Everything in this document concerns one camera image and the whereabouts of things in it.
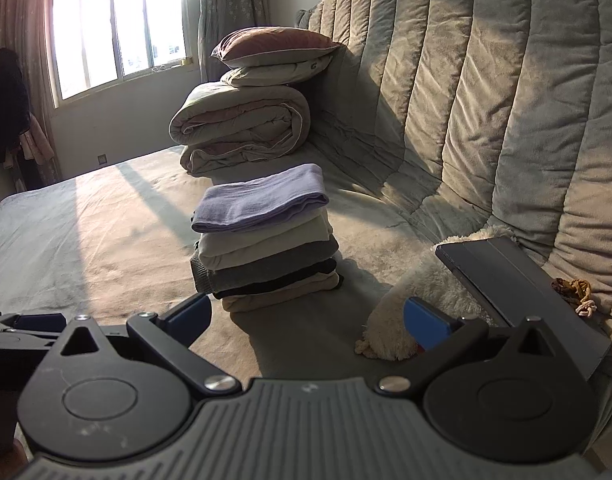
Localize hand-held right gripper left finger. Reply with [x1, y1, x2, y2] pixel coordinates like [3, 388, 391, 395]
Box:
[56, 292, 243, 395]

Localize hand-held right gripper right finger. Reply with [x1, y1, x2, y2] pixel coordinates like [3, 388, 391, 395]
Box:
[378, 297, 557, 395]

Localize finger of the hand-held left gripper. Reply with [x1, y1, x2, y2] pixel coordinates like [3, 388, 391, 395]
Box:
[0, 310, 67, 351]

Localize purple pants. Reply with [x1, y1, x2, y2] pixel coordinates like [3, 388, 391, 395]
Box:
[191, 163, 331, 233]

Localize dark hanging clothes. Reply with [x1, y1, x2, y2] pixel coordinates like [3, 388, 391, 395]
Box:
[0, 47, 56, 168]

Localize white plush toy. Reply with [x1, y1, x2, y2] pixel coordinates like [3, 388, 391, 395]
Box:
[355, 224, 524, 362]

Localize folded grey garment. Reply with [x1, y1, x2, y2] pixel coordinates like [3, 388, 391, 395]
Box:
[190, 237, 339, 293]

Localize tablet in dark case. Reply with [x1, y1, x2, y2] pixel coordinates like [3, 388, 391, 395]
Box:
[434, 236, 612, 381]

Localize folded white garment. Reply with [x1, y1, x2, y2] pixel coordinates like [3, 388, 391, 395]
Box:
[196, 210, 334, 271]

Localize folded black garment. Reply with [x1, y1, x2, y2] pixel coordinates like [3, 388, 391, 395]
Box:
[213, 257, 339, 301]

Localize folded beige pink quilt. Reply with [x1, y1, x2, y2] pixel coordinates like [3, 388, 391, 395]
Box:
[168, 82, 311, 177]

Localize grey quilted headboard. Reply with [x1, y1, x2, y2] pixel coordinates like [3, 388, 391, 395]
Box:
[293, 0, 612, 411]

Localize pink pillow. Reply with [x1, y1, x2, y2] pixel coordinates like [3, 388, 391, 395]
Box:
[211, 26, 344, 68]

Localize window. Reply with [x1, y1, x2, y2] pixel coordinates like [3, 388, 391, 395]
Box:
[46, 0, 194, 108]

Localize brown hair tie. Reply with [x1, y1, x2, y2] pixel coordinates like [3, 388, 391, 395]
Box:
[552, 277, 593, 303]

